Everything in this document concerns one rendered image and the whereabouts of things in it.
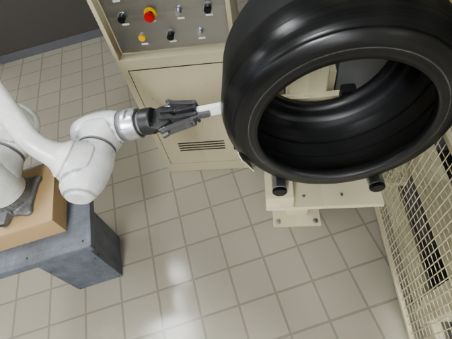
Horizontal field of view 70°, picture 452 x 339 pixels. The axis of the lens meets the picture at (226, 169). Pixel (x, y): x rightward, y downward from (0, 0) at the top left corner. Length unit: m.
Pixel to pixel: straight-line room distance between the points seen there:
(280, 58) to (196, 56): 0.93
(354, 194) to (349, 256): 0.82
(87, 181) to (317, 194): 0.70
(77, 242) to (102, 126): 0.60
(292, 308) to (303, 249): 0.31
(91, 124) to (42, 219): 0.56
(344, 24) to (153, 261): 1.64
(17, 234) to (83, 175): 0.67
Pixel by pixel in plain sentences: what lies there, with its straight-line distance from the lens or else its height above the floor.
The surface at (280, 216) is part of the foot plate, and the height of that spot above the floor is 0.01.
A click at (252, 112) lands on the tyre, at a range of 0.72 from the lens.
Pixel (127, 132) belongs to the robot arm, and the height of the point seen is 1.13.
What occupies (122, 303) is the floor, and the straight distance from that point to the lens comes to 1.97.
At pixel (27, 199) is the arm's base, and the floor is 0.78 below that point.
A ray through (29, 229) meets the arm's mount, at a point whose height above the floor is 0.73.
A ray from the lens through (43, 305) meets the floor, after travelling 2.19.
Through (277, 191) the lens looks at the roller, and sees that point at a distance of 0.98.
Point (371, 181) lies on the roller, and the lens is 1.03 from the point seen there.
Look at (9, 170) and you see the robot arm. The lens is 1.40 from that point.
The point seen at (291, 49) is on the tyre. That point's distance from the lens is 0.64.
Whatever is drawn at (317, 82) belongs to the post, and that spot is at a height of 0.99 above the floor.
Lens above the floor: 1.75
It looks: 54 degrees down
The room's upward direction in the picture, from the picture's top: 13 degrees counter-clockwise
